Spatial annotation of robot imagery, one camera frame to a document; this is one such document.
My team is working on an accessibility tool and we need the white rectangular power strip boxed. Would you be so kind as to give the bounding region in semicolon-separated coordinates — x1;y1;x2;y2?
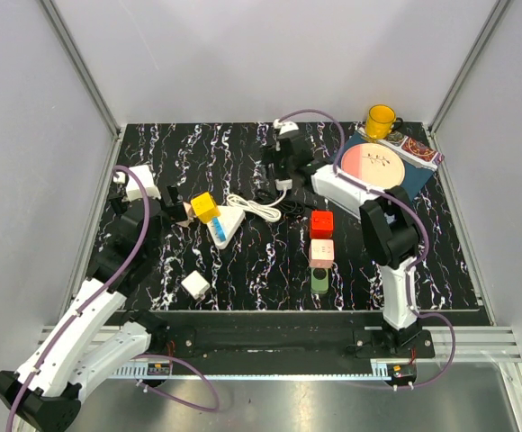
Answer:
275;179;293;192

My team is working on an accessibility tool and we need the white triangular power strip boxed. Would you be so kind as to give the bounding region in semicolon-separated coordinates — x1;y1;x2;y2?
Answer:
206;205;245;250

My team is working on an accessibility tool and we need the purple cable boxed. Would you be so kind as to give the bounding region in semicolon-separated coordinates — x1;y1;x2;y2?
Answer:
4;165;221;432
278;108;456;392

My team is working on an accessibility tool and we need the red cube socket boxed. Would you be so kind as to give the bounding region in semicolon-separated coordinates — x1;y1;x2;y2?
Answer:
310;210;334;239

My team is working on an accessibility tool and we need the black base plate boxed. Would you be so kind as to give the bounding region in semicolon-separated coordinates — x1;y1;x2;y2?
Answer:
124;310;436;377

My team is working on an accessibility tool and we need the pink cream plate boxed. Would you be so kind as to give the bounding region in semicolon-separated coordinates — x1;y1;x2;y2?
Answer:
341;143;405;190

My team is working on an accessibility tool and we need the blue placemat cloth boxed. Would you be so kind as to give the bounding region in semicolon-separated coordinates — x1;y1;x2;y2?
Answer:
330;132;435;199

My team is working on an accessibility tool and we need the white cube charger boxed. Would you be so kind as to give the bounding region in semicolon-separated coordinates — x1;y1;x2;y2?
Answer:
181;271;211;300

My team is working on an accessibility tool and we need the white coiled cable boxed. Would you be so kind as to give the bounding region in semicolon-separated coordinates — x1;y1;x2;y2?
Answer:
225;186;289;223

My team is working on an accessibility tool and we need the yellow cube socket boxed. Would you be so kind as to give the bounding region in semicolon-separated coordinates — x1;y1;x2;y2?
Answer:
190;192;221;224

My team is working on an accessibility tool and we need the green power strip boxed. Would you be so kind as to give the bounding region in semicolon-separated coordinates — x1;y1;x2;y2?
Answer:
310;267;329;295

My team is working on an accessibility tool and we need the pink cube socket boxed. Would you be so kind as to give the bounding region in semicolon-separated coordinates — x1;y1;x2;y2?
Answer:
309;238;335;269

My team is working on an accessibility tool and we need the black coiled cable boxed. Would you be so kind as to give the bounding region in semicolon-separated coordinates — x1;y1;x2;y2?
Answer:
256;188;329;217

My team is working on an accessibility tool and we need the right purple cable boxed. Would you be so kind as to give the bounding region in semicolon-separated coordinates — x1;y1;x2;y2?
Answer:
278;108;456;392

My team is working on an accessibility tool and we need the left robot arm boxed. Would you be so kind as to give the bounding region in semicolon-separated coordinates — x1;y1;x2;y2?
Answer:
0;184;186;431

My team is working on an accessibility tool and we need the yellow mug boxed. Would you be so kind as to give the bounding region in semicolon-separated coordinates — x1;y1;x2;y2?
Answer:
364;104;403;140

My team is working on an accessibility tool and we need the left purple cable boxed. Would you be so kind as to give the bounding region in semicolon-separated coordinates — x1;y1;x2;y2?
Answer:
4;165;221;432

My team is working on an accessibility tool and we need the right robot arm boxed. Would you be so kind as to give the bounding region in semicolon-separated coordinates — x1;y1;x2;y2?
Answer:
261;130;428;357

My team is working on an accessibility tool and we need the blue plug adapter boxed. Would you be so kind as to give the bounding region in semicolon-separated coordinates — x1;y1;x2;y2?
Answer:
211;217;226;242

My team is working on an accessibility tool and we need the beige cube socket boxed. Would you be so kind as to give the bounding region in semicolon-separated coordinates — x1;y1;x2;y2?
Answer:
175;202;195;228

